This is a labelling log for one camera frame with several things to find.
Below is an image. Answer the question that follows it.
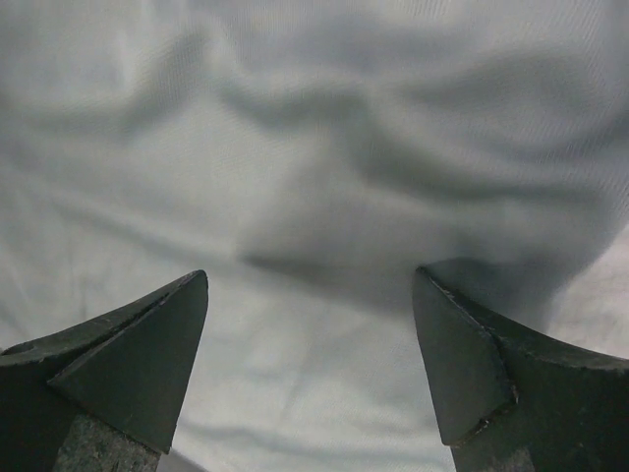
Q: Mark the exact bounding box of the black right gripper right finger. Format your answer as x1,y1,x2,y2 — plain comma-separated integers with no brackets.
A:
413,268,628,472

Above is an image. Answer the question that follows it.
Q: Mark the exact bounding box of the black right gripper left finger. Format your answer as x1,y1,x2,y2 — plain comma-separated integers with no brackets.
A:
1,270,208,471

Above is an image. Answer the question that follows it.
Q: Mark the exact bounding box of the grey t-shirt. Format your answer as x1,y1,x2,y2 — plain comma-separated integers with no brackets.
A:
1,1,628,471

